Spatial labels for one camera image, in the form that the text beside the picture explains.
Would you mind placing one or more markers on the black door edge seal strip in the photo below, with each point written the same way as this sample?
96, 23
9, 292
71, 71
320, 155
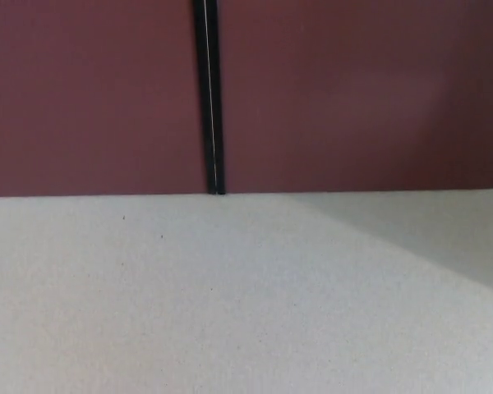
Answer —
210, 94

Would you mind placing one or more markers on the maroon door leaf with lock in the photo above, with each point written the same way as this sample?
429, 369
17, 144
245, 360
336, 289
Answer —
353, 94

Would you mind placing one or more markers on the maroon door leaf plain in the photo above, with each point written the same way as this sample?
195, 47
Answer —
90, 98

